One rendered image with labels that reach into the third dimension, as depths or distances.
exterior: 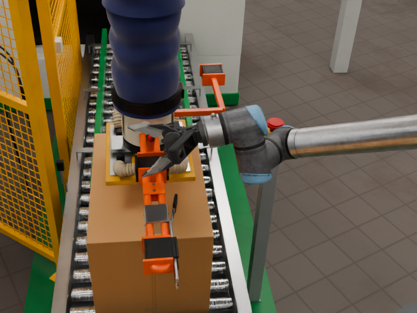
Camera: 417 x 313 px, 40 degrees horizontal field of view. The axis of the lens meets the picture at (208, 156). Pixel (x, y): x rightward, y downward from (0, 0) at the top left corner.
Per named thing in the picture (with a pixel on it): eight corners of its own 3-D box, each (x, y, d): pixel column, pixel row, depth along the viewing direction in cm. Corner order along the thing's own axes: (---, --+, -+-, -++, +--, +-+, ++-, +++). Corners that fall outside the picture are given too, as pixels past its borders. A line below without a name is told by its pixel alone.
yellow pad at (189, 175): (158, 124, 210) (157, 113, 207) (185, 123, 212) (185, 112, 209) (165, 182, 184) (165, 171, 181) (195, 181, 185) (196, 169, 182)
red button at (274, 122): (264, 125, 222) (265, 117, 220) (281, 125, 223) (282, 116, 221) (267, 135, 217) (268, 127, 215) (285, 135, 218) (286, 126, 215)
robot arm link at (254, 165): (283, 172, 163) (276, 133, 159) (260, 190, 156) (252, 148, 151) (257, 170, 170) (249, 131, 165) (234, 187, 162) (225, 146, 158)
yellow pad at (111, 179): (106, 127, 208) (105, 115, 205) (133, 125, 209) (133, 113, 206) (105, 186, 181) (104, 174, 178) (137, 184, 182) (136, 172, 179)
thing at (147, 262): (141, 250, 146) (141, 236, 143) (170, 248, 147) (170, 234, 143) (143, 275, 139) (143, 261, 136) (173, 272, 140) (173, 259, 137)
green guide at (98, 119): (91, 40, 376) (90, 27, 370) (107, 40, 377) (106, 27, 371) (74, 200, 249) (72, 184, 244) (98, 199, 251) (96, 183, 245)
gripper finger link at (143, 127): (127, 122, 156) (159, 133, 158) (127, 129, 150) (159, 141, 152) (131, 112, 155) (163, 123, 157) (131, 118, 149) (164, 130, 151)
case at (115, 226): (102, 208, 247) (94, 133, 223) (193, 204, 251) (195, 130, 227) (96, 323, 199) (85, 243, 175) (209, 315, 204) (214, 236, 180)
